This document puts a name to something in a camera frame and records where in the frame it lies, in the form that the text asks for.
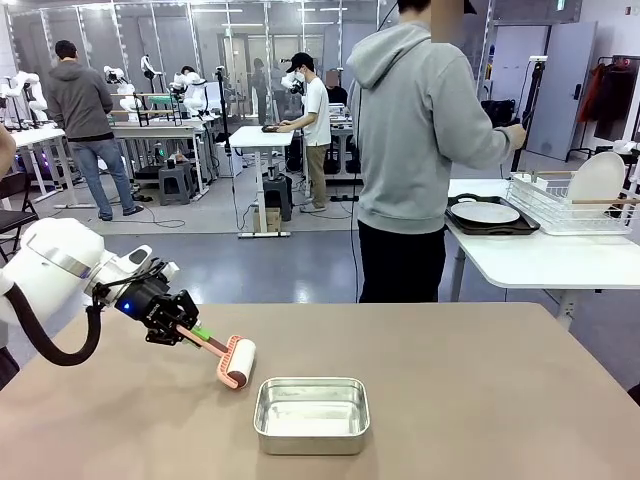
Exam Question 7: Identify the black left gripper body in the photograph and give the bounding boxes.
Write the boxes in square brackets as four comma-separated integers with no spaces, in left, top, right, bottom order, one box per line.
[114,277,176,334]

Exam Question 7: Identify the pink handled lint roller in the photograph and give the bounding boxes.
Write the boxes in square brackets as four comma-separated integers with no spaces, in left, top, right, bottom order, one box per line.
[177,323,257,392]

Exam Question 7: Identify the dark brown serving tray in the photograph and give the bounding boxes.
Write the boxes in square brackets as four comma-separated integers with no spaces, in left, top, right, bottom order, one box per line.
[443,193,542,237]

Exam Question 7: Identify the person's right forearm grey sleeve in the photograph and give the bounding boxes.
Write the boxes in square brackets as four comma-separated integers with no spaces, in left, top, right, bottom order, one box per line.
[449,124,516,169]

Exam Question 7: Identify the person's right hand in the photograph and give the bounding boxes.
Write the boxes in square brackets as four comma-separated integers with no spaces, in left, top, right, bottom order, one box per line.
[503,123,528,151]

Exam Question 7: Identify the grey step stool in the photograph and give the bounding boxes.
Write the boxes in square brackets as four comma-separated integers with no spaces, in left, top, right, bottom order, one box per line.
[158,162,194,206]

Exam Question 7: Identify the cardboard box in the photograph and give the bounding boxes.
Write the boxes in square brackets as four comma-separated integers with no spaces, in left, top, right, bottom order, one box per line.
[251,204,282,235]

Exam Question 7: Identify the dark grey stool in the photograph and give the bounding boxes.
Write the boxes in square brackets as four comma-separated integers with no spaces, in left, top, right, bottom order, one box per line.
[262,174,295,222]

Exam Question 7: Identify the black folding chair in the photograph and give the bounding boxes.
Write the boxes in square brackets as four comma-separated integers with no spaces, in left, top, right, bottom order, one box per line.
[0,172,41,246]

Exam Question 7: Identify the white workbench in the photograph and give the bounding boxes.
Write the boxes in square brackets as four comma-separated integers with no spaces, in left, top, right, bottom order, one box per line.
[109,122,206,194]

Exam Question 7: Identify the rectangular metal container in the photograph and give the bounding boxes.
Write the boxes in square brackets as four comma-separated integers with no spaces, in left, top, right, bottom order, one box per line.
[253,377,372,456]

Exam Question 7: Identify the white standing desk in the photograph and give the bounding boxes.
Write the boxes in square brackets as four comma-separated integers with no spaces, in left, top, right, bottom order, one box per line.
[228,124,296,240]

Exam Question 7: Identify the white office desk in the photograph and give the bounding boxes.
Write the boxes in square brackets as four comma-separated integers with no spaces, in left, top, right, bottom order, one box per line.
[9,127,96,209]

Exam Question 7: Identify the person dark grey hoodie jeans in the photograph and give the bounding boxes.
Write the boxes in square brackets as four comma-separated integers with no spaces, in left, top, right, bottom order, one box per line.
[47,39,146,222]

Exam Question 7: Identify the tan rounded object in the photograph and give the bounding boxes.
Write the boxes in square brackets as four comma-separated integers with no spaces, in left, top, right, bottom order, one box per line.
[0,124,17,179]

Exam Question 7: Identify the person in dark clothes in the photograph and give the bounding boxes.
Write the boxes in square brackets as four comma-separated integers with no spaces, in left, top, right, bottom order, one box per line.
[249,57,270,126]

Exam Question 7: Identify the person white tee black cap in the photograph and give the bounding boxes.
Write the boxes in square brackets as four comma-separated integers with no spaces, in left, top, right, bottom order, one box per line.
[277,51,334,215]

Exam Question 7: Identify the person in black shirt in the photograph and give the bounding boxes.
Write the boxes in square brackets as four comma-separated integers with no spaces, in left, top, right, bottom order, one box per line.
[324,69,350,109]

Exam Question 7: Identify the person in light grey hoodie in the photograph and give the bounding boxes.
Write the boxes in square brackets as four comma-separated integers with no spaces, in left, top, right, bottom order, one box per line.
[346,0,527,305]

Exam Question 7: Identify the large white table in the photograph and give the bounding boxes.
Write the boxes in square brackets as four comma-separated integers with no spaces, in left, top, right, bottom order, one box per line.
[443,177,640,331]

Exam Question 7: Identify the black bags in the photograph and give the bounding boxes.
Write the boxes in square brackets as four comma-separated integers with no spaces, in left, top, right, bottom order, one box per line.
[480,99,517,127]

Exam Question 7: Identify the grey door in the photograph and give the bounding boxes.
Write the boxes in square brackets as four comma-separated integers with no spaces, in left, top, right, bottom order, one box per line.
[527,22,599,162]

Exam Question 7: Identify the black light stand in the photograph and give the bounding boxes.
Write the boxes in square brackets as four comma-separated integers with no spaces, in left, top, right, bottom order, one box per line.
[509,55,550,174]

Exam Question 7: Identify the orange hanging jacket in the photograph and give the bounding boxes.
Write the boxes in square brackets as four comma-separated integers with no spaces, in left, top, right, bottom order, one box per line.
[579,64,604,125]

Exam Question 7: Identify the black hanging jacket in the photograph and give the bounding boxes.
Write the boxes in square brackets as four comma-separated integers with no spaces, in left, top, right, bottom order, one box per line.
[594,62,640,142]

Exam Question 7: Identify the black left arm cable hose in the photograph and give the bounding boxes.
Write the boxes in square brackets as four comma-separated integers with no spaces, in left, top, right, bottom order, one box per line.
[3,282,105,369]

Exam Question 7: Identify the black camera tripod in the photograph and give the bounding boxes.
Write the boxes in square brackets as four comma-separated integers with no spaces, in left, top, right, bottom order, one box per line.
[214,66,236,154]

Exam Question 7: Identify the white wire dish rack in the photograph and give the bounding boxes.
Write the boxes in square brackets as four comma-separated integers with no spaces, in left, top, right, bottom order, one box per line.
[507,169,640,237]

